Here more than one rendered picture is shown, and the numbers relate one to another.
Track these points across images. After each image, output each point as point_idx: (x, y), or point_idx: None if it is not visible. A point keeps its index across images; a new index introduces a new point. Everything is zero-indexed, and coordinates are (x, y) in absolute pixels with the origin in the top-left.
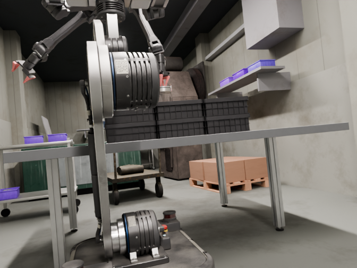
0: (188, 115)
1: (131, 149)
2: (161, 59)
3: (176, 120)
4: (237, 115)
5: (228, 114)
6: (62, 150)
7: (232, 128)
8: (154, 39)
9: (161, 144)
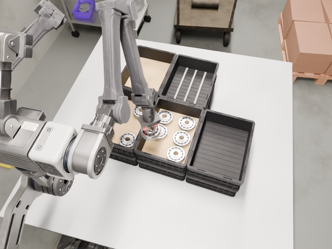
0: (168, 166)
1: (76, 238)
2: (146, 114)
3: (154, 166)
4: (222, 186)
5: (212, 181)
6: (31, 225)
7: (214, 188)
8: (138, 92)
9: (98, 244)
